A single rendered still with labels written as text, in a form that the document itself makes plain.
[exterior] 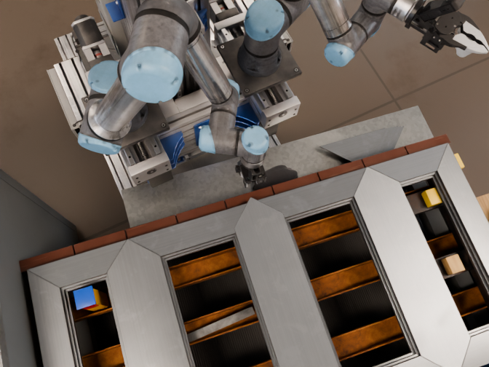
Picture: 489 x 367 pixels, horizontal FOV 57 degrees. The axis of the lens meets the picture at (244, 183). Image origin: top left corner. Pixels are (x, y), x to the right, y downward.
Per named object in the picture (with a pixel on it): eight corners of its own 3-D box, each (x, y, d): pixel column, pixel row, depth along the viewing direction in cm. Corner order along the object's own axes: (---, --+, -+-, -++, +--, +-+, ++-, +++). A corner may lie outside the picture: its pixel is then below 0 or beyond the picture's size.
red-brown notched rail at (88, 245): (443, 148, 177) (450, 142, 172) (28, 274, 154) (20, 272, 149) (439, 140, 179) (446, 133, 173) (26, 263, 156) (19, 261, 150)
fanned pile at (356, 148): (415, 151, 186) (419, 146, 182) (328, 177, 181) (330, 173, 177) (403, 125, 190) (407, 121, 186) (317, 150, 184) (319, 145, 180)
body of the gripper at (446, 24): (453, 34, 119) (415, 11, 121) (468, 15, 111) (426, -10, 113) (437, 55, 118) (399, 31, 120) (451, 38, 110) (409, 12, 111)
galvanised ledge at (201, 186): (434, 148, 190) (438, 145, 187) (134, 239, 172) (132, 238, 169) (415, 108, 196) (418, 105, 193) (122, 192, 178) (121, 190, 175)
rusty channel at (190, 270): (458, 199, 181) (465, 194, 176) (42, 333, 157) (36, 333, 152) (450, 180, 183) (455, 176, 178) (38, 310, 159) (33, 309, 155)
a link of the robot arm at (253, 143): (241, 121, 122) (271, 124, 122) (239, 137, 133) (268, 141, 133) (237, 147, 120) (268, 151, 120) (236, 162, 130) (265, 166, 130)
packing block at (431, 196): (439, 204, 169) (444, 201, 165) (427, 207, 168) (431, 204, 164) (432, 189, 171) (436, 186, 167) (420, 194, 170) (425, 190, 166)
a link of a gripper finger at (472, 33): (485, 52, 116) (454, 33, 117) (497, 40, 110) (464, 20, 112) (479, 60, 115) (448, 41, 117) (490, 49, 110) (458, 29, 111)
